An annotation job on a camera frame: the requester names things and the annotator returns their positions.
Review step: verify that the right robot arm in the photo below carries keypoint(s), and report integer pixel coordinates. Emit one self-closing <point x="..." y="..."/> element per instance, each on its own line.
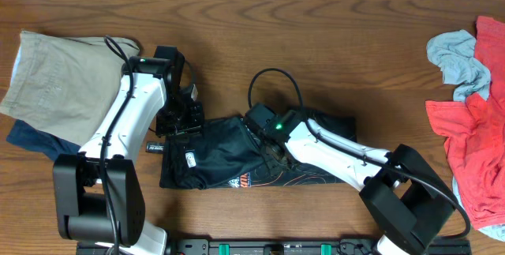
<point x="404" y="195"/>

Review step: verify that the folded beige trousers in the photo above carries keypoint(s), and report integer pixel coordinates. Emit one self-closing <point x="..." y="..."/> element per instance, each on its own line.
<point x="63" y="86"/>

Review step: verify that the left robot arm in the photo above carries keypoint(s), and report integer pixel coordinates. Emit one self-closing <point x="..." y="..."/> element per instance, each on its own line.
<point x="97" y="193"/>

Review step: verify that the red orange shirt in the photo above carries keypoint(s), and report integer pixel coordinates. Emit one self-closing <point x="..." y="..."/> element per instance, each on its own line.
<point x="474" y="132"/>

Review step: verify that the folded navy blue garment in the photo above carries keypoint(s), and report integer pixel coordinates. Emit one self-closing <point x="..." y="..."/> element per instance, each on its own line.
<point x="25" y="136"/>

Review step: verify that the black printed cycling jersey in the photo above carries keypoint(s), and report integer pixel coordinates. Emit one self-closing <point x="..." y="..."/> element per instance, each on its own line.
<point x="227" y="154"/>

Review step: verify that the light blue grey shirt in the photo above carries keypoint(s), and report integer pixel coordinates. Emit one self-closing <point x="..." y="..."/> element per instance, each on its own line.
<point x="453" y="53"/>

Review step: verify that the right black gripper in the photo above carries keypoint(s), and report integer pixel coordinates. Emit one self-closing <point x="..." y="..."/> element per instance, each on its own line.
<point x="272" y="164"/>

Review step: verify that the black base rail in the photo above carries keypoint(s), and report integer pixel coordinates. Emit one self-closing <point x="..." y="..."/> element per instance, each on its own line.
<point x="349" y="246"/>

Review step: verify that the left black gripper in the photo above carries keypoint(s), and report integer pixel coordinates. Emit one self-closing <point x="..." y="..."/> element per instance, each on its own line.
<point x="196" y="121"/>

